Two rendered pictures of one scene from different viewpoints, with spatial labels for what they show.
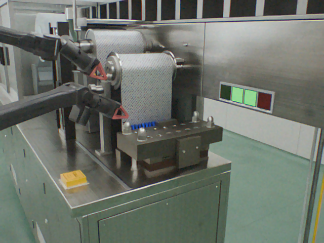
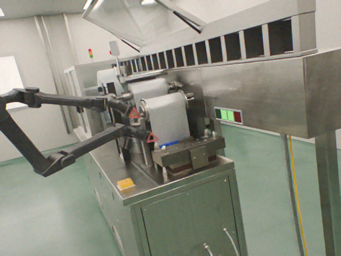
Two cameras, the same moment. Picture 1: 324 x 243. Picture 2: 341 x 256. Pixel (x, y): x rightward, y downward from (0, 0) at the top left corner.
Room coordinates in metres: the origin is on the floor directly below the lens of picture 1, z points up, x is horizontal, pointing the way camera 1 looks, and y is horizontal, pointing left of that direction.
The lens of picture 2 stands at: (-0.50, -0.34, 1.51)
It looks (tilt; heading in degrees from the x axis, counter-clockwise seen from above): 13 degrees down; 12
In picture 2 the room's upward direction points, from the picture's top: 10 degrees counter-clockwise
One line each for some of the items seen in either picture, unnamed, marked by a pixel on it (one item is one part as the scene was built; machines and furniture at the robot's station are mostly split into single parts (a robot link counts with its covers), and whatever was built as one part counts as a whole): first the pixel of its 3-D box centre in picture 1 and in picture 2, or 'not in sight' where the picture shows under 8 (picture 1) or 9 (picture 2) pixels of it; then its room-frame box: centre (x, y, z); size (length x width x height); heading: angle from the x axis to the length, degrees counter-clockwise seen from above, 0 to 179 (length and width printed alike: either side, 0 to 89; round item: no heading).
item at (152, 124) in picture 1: (150, 125); (175, 143); (1.21, 0.05, 1.03); 0.21 x 0.04 x 0.03; 124
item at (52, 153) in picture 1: (62, 111); (124, 141); (2.02, 0.69, 0.88); 2.52 x 0.66 x 0.04; 34
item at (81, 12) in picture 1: (77, 13); (123, 70); (1.87, 0.51, 1.50); 0.14 x 0.14 x 0.06
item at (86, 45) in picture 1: (84, 46); (127, 95); (1.41, 0.36, 1.33); 0.06 x 0.06 x 0.06; 34
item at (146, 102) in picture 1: (147, 105); (170, 129); (1.23, 0.06, 1.11); 0.23 x 0.01 x 0.18; 124
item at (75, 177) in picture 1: (73, 178); (125, 183); (0.95, 0.30, 0.91); 0.07 x 0.07 x 0.02; 34
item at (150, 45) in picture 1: (145, 45); (170, 86); (1.58, 0.09, 1.33); 0.07 x 0.07 x 0.07; 34
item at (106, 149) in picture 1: (102, 118); (143, 143); (1.22, 0.25, 1.05); 0.06 x 0.05 x 0.31; 124
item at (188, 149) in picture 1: (188, 151); (199, 157); (1.08, -0.10, 0.96); 0.10 x 0.03 x 0.11; 124
